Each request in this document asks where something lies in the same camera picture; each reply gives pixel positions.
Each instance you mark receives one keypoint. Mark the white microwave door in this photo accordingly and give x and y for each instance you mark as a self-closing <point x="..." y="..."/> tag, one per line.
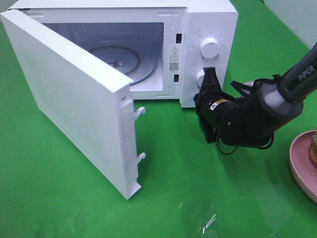
<point x="88" y="100"/>

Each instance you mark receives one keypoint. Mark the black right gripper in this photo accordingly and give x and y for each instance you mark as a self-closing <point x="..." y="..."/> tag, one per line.
<point x="212" y="104"/>

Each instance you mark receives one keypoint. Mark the burger with lettuce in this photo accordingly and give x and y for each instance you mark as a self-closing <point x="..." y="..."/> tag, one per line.
<point x="313" y="150"/>

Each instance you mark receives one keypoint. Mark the upper white microwave knob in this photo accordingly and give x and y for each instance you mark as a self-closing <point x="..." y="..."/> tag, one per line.
<point x="209" y="47"/>

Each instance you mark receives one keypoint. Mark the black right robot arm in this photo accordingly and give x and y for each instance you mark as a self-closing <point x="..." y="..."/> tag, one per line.
<point x="265" y="105"/>

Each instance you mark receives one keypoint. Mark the lower white microwave knob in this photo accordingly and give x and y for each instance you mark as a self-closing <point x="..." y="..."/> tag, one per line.
<point x="199" y="78"/>

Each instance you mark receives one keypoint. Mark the pink plate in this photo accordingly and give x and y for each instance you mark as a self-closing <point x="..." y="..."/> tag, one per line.
<point x="301" y="166"/>

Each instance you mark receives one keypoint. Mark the white microwave knob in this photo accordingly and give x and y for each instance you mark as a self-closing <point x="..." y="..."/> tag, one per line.
<point x="209" y="47"/>
<point x="199" y="78"/>

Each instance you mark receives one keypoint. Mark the white microwave oven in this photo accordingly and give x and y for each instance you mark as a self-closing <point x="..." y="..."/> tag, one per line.
<point x="175" y="26"/>

